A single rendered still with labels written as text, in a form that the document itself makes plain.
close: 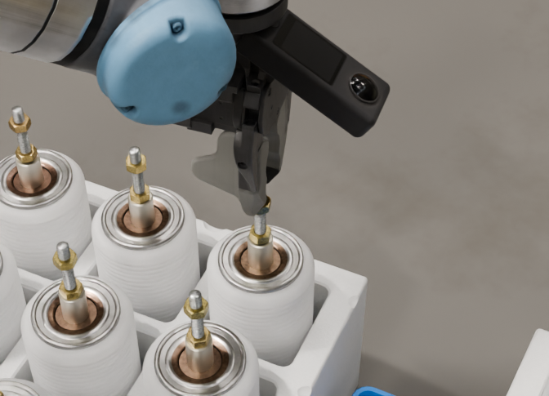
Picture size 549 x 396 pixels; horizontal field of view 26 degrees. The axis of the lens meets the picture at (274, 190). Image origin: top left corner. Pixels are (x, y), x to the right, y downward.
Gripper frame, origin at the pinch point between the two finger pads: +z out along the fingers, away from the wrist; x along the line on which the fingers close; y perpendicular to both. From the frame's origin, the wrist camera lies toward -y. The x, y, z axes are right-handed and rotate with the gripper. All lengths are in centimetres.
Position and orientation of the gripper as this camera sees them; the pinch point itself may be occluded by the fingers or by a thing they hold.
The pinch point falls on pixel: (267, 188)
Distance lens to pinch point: 97.8
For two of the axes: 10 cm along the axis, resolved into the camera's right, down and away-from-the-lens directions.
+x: -3.2, 6.9, -6.5
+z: 0.0, 6.8, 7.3
